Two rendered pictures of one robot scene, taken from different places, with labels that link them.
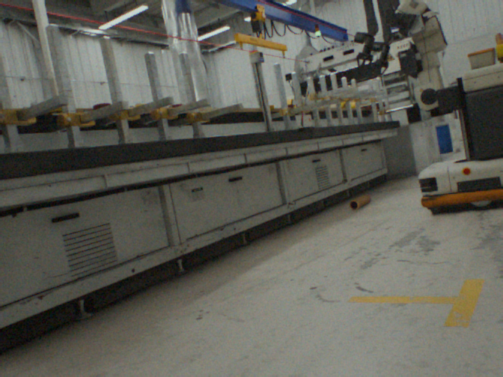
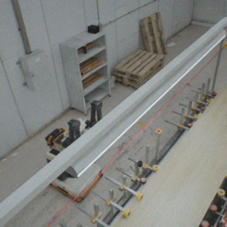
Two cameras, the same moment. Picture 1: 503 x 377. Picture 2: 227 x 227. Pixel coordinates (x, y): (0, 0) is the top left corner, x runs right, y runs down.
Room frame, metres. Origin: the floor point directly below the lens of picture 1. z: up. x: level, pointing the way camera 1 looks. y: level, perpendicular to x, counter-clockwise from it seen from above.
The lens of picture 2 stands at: (5.58, -0.48, 3.48)
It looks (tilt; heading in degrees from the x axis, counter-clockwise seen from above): 38 degrees down; 187
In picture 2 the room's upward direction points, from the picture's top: 4 degrees counter-clockwise
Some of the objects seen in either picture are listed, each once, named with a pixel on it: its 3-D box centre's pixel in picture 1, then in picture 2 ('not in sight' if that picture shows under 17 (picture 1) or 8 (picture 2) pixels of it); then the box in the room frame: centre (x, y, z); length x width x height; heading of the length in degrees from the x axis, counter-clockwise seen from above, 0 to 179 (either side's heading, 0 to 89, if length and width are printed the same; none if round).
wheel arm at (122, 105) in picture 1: (87, 118); (197, 101); (1.80, 0.57, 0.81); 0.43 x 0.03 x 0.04; 56
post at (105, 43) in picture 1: (115, 93); (195, 102); (2.00, 0.50, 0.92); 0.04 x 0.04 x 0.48; 56
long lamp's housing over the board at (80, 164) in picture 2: not in sight; (170, 78); (3.63, -0.19, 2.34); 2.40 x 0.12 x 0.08; 146
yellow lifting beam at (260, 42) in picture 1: (262, 43); not in sight; (8.52, -0.69, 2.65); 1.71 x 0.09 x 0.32; 146
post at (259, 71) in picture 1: (263, 97); (157, 147); (3.03, -0.19, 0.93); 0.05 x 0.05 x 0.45; 56
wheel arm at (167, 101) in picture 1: (135, 112); (191, 107); (2.01, 0.43, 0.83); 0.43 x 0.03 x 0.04; 56
